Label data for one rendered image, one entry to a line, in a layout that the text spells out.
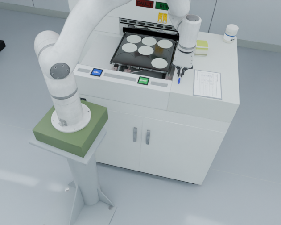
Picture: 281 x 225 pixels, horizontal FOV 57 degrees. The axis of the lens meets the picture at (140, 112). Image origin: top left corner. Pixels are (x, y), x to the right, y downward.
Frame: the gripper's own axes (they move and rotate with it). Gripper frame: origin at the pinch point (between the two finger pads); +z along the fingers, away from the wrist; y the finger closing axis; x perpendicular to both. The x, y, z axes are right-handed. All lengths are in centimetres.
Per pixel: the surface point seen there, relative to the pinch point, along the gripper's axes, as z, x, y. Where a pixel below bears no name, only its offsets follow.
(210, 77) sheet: 1.7, -2.1, -16.2
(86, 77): 4, 14, 49
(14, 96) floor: 100, -42, 155
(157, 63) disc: 8.9, -15.5, 14.9
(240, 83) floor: 98, -123, -69
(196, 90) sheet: 1.8, 10.1, -9.9
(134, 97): 11.5, 14.0, 21.7
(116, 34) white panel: 15, -49, 50
